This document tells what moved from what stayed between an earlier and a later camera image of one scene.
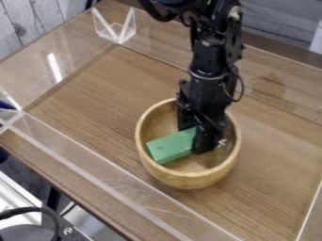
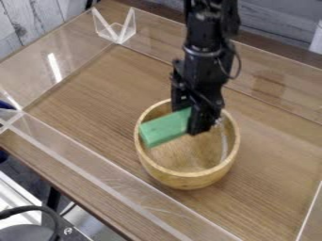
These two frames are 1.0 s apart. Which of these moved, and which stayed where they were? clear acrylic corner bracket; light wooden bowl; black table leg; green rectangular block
Moved: green rectangular block
Stayed: black table leg; clear acrylic corner bracket; light wooden bowl
